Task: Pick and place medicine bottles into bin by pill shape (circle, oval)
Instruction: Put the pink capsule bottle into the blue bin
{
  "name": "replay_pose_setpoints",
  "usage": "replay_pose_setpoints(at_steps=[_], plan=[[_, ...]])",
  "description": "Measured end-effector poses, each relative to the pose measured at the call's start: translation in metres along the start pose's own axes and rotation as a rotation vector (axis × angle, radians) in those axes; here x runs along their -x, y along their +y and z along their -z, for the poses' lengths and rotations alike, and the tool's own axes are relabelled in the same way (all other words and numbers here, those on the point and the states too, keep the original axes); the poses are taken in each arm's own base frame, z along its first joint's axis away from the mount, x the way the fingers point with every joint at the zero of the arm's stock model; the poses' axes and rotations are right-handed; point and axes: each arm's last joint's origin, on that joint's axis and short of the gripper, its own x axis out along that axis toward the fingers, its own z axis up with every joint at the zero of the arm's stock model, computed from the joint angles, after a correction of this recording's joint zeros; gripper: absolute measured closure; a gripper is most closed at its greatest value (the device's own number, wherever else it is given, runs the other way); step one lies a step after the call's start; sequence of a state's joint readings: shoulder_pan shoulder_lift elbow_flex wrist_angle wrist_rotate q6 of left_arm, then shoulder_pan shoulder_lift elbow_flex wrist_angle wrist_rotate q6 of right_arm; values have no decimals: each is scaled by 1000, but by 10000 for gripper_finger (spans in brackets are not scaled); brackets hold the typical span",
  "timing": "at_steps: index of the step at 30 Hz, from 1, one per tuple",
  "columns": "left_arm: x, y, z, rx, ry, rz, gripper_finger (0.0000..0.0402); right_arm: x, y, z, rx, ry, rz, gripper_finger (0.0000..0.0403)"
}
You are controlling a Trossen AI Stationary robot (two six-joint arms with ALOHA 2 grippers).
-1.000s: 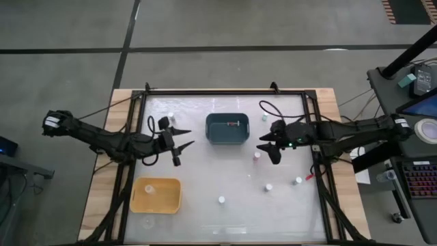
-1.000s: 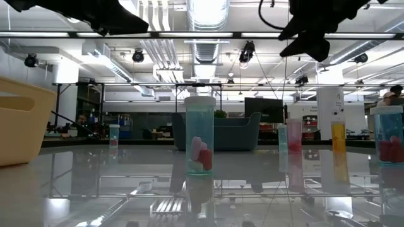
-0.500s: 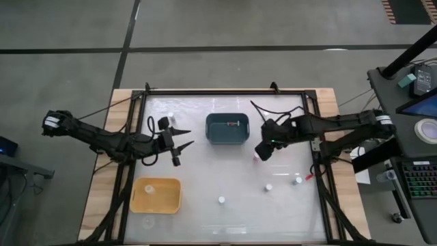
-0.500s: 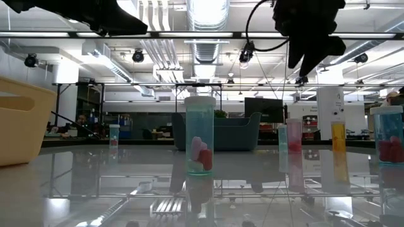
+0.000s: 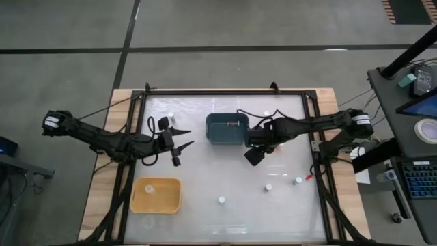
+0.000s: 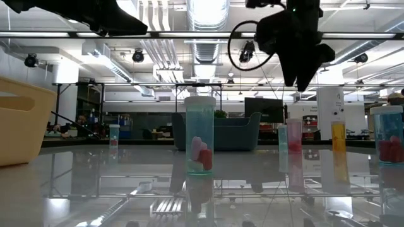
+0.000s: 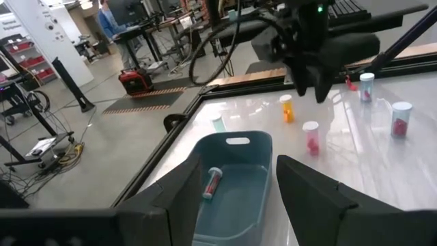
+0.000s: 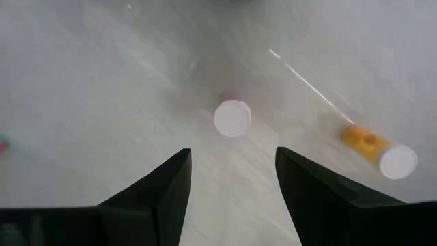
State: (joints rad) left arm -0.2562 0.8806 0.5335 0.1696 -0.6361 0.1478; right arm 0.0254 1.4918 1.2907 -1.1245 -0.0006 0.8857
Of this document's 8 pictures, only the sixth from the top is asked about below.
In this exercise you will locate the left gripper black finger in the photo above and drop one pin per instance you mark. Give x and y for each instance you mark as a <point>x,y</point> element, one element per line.
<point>123,23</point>

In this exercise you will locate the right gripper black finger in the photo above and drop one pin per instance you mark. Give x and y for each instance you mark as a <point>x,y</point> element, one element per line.
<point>289,74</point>
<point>311,67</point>

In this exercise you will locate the pink medicine bottle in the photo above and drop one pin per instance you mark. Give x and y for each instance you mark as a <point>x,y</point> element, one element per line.
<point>294,132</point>

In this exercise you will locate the yellow medicine bottle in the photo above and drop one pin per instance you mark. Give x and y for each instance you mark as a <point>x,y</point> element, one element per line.
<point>338,135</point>

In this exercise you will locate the blue bottle red pills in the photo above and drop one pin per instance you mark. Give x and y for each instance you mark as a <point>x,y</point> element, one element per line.
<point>388,132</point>

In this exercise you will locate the teal bottle pink red pills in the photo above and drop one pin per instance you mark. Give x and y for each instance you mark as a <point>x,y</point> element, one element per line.
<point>199,126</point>

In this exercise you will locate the small teal bottle white cap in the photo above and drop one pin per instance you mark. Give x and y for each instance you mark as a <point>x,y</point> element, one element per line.
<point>114,134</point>

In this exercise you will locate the teal plastic bin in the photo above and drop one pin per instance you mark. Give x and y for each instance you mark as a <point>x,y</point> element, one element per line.
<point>233,138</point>

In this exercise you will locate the yellow plastic bin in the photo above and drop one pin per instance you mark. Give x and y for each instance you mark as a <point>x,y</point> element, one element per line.
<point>22,132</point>

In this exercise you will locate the black ceiling spotlight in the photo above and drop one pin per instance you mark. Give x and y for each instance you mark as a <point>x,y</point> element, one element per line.
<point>31,60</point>
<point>138,56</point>
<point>360,58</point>

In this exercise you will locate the white pillar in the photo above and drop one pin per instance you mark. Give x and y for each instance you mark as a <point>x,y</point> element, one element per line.
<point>329,104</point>

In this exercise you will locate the black monitor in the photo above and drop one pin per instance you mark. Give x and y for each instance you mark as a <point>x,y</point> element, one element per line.
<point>263,108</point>

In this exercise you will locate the red storage shelf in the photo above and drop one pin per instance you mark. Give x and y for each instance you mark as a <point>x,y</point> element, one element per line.
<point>310,126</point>

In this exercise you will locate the small pendant lamp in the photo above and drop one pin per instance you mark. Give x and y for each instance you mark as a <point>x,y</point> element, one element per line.
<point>230,81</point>

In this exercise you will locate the green potted plant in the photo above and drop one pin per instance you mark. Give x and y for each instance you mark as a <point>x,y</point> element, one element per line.
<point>220,113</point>

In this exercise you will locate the black shelf rack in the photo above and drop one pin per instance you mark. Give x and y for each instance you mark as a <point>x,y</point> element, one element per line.
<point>90,104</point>

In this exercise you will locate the person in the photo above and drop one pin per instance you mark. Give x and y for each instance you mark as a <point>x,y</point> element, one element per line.
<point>82,119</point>
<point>396,98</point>

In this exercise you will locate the blue storage crates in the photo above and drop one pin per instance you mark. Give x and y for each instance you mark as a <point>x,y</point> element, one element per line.
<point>126,134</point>

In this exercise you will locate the black slanted rod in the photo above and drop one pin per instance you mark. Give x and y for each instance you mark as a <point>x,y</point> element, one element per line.
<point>75,124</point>

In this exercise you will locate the grey horizontal frame rail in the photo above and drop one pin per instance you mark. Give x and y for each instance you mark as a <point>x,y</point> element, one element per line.
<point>271,85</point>

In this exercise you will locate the black overhead frame bar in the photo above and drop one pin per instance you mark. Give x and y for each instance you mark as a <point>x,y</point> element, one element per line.
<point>154,34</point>

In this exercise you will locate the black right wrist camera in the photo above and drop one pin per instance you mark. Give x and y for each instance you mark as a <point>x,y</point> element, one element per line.
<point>262,3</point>

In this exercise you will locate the black overhead camera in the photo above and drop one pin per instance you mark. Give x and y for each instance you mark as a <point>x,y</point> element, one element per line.
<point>247,52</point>

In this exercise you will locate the white rectangular ceiling duct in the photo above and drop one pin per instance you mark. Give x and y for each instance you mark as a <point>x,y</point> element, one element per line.
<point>120,74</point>

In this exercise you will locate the round silver ventilation duct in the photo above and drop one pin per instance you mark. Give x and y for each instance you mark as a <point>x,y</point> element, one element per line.
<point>206,50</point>

